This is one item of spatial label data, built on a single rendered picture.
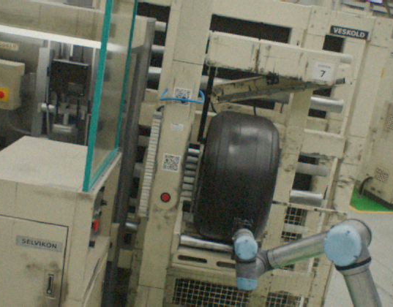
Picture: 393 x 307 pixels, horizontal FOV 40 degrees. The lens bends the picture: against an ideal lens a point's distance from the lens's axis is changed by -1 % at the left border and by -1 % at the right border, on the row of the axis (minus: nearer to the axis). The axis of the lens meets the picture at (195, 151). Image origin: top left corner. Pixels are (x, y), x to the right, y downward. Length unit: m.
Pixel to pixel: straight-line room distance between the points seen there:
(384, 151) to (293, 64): 4.62
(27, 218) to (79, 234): 0.17
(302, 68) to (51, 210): 1.37
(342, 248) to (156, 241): 1.01
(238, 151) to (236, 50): 0.56
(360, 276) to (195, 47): 1.12
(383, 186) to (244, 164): 5.00
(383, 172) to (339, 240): 5.36
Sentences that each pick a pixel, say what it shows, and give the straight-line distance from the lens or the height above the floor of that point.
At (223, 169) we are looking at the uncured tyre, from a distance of 2.17.
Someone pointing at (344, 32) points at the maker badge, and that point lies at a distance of 2.93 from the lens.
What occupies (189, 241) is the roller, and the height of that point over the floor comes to 0.91.
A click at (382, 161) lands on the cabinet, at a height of 0.51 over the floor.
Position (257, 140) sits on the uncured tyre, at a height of 1.40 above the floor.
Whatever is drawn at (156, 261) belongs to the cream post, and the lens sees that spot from 2.53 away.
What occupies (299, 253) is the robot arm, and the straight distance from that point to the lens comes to 1.98.
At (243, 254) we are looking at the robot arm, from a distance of 1.91.
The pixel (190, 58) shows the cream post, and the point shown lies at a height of 1.68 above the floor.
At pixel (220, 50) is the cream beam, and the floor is 1.71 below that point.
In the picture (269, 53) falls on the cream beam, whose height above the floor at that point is 1.74.
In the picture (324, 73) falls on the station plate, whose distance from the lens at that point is 2.61.
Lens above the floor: 1.84
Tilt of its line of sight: 14 degrees down
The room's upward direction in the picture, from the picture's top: 10 degrees clockwise
